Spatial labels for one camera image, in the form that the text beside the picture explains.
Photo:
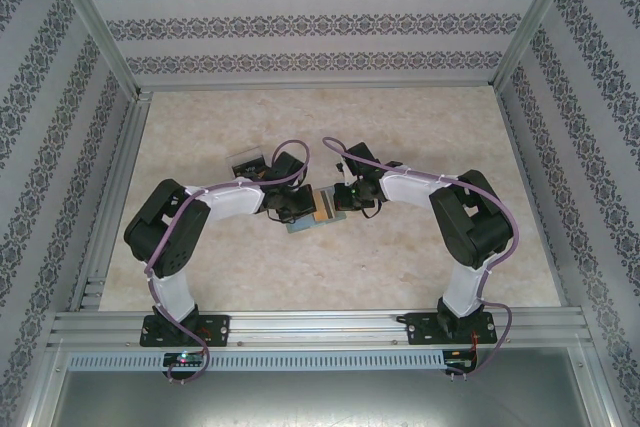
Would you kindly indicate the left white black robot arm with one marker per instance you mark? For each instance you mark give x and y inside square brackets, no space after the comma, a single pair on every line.
[230,202]

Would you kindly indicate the green card holder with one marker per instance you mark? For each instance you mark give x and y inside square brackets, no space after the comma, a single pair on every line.
[300,228]

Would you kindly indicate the controller board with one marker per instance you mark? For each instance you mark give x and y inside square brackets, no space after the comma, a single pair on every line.
[185,359]
[460,362]

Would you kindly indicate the right controller board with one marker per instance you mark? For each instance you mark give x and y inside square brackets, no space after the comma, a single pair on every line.
[460,362]

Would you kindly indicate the aluminium mounting rail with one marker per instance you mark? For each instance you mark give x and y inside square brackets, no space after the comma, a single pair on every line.
[320,329]

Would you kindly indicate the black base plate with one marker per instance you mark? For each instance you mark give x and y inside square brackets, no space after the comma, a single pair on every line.
[215,329]
[425,329]

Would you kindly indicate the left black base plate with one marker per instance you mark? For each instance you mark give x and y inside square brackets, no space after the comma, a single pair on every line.
[215,329]

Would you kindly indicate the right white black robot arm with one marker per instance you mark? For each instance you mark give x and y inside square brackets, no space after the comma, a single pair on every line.
[405,189]

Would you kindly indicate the orange striped card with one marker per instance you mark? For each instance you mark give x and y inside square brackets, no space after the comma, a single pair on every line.
[323,212]

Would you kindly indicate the aluminium side rail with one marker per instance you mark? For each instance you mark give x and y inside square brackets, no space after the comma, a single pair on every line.
[112,197]

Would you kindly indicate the aluminium frame post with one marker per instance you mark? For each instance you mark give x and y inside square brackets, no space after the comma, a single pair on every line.
[535,22]
[95,22]

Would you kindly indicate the sheet metal tray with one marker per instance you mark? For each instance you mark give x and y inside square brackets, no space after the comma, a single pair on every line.
[320,399]

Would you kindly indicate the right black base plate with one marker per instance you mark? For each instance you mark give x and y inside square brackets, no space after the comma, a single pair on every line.
[425,329]

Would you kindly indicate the left controller board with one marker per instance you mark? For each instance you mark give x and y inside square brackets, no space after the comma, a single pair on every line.
[185,359]

